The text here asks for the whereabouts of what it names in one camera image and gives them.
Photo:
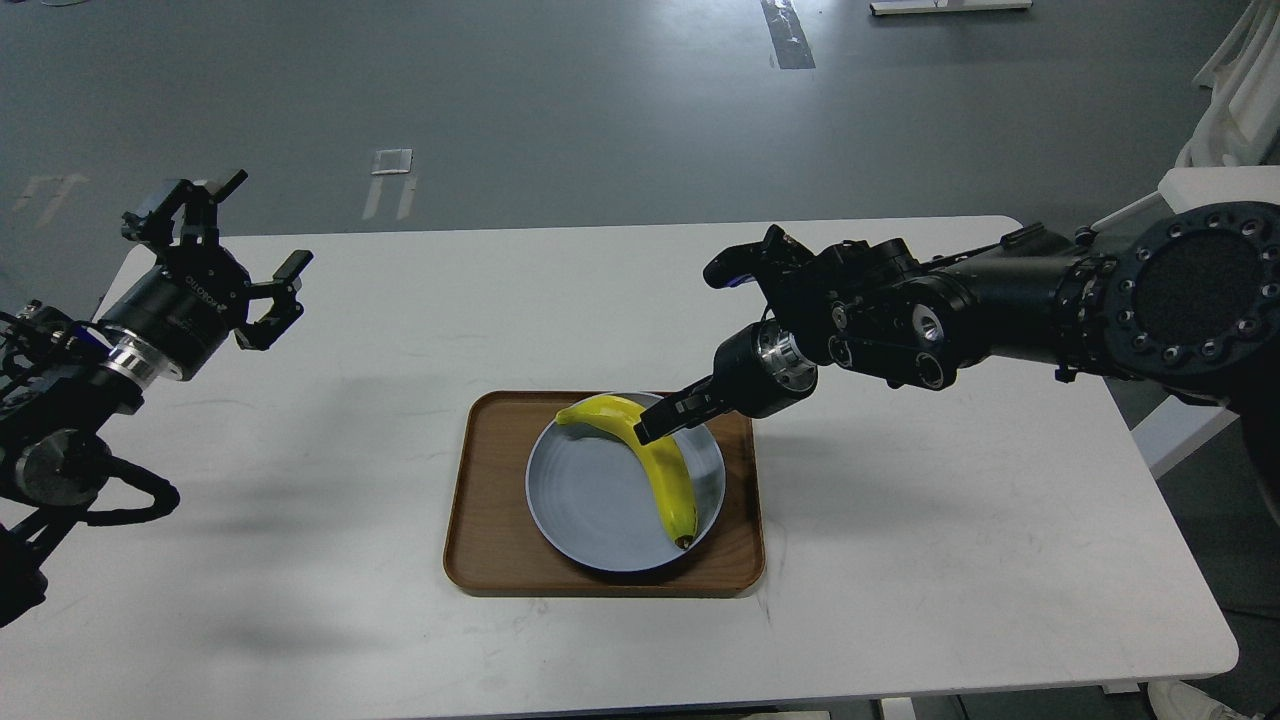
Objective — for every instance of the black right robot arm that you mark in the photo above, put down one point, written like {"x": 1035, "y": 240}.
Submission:
{"x": 1191, "y": 305}

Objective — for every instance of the white side table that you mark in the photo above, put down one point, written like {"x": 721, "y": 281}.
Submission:
{"x": 1185, "y": 189}

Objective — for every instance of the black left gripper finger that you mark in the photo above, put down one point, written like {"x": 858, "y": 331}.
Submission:
{"x": 284, "y": 310}
{"x": 183, "y": 212}

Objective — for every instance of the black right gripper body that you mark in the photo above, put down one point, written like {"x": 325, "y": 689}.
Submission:
{"x": 760, "y": 371}

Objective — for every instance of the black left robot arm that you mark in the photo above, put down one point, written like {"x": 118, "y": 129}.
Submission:
{"x": 63, "y": 378}

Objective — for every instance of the brown wooden tray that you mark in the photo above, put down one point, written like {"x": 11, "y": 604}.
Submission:
{"x": 494, "y": 548}

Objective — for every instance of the light blue round plate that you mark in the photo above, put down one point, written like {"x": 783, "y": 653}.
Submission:
{"x": 590, "y": 497}

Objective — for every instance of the yellow banana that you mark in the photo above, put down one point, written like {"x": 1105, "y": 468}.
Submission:
{"x": 661, "y": 459}

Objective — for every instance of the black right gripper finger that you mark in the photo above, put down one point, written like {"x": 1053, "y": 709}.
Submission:
{"x": 661, "y": 421}
{"x": 697, "y": 403}

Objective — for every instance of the white shoe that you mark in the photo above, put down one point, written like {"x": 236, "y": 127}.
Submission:
{"x": 1179, "y": 700}

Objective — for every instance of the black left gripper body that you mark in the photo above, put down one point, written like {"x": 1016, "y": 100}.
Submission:
{"x": 185, "y": 306}

